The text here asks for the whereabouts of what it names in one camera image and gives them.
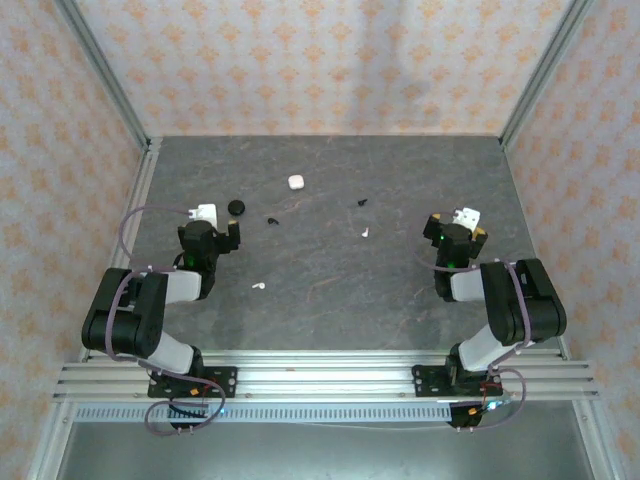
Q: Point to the white earbud charging case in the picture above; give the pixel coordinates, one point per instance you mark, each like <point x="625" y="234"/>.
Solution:
<point x="295" y="182"/>

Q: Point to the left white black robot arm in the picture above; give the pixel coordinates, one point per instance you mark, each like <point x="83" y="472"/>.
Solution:
<point x="125" y="320"/>

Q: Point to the grey metal panel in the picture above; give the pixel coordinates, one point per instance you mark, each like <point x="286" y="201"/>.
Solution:
<point x="320" y="455"/>

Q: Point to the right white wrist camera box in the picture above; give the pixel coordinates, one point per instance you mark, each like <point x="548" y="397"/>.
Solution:
<point x="470" y="216"/>

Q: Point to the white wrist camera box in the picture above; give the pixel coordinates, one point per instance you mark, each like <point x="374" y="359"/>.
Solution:
<point x="470" y="216"/>
<point x="206" y="212"/>

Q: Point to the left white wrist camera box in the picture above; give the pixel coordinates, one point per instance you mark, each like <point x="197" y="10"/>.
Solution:
<point x="206" y="212"/>

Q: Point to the aluminium side rail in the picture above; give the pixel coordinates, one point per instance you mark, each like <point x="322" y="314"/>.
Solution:
<point x="145" y="175"/>

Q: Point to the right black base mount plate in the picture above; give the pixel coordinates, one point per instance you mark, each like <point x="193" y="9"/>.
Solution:
<point x="425" y="380"/>

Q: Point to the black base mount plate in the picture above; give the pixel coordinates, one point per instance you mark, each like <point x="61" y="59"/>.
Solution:
<point x="225" y="382"/>
<point x="425" y="380"/>

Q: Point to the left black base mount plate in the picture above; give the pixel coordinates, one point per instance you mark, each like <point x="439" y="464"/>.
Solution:
<point x="225" y="382"/>

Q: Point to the long aluminium base rail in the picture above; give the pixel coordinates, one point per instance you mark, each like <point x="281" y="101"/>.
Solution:
<point x="325" y="380"/>

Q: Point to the short aluminium frame post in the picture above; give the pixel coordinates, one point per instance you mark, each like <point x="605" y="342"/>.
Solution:
<point x="50" y="440"/>
<point x="595" y="440"/>

